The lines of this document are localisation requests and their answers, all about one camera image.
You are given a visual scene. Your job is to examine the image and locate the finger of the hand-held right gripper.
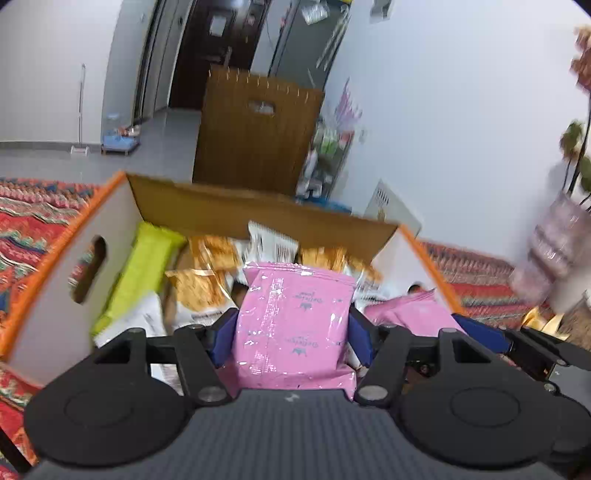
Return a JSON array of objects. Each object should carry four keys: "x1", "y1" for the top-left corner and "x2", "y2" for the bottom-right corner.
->
[
  {"x1": 405, "y1": 353, "x2": 439, "y2": 378},
  {"x1": 451, "y1": 312, "x2": 591, "y2": 371}
]

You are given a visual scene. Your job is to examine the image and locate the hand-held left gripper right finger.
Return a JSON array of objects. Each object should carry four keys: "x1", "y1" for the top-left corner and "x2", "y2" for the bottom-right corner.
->
[{"x1": 348, "y1": 306, "x2": 502, "y2": 409}]

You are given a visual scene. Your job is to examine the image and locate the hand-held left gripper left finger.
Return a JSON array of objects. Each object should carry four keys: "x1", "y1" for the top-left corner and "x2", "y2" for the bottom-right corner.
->
[{"x1": 91, "y1": 307, "x2": 240, "y2": 408}]

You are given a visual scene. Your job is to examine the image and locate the pink snack packet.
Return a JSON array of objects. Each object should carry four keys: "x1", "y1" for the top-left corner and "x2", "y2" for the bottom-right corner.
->
[
  {"x1": 364, "y1": 287, "x2": 465, "y2": 336},
  {"x1": 216, "y1": 260, "x2": 359, "y2": 401}
]

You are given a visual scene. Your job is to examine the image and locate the white orange cardboard box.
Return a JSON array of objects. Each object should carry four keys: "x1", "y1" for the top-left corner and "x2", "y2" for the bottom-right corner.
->
[{"x1": 0, "y1": 170, "x2": 465, "y2": 389}]

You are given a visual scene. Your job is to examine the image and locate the pile of orange white packets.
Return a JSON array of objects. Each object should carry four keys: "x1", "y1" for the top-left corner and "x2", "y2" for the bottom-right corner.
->
[{"x1": 521, "y1": 304, "x2": 567, "y2": 333}]

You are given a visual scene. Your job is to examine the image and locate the green snack packet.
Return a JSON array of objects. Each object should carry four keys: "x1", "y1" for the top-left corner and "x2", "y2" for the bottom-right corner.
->
[{"x1": 89, "y1": 221, "x2": 188, "y2": 338}]

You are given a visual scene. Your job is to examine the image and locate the blue box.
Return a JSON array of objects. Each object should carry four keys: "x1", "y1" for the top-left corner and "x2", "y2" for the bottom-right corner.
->
[{"x1": 299, "y1": 196, "x2": 352, "y2": 216}]

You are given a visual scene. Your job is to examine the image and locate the cluttered storage rack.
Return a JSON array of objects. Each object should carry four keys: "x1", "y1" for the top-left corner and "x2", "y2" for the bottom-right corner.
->
[{"x1": 297, "y1": 115, "x2": 366, "y2": 199}]

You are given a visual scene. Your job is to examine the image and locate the blue floor tray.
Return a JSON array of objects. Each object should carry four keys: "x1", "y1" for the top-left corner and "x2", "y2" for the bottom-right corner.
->
[{"x1": 101, "y1": 124, "x2": 142, "y2": 156}]

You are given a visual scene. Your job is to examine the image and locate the pink paper decoration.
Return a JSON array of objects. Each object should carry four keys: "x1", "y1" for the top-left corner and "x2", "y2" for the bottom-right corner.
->
[{"x1": 334, "y1": 78, "x2": 363, "y2": 135}]

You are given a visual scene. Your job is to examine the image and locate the white mop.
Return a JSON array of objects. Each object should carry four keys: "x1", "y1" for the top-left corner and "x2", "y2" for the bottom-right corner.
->
[{"x1": 71, "y1": 63, "x2": 91, "y2": 158}]

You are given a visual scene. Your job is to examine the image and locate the dark brown entrance door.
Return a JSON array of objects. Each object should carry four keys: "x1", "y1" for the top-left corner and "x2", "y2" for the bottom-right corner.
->
[{"x1": 168, "y1": 0, "x2": 257, "y2": 112}]

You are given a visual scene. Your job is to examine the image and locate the grey interior door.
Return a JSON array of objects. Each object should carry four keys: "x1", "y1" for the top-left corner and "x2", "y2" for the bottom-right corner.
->
[{"x1": 138, "y1": 0, "x2": 184, "y2": 123}]

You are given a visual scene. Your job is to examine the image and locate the artificial flower branch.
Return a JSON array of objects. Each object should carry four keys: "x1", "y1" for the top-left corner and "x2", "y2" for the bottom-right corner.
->
[{"x1": 560, "y1": 25, "x2": 591, "y2": 204}]

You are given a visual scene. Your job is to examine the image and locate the grey refrigerator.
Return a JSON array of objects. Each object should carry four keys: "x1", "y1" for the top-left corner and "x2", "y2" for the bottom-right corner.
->
[{"x1": 267, "y1": 0, "x2": 352, "y2": 93}]

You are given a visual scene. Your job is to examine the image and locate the clear plastic bag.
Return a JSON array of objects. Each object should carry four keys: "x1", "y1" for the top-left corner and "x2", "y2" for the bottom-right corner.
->
[{"x1": 297, "y1": 0, "x2": 329, "y2": 24}]

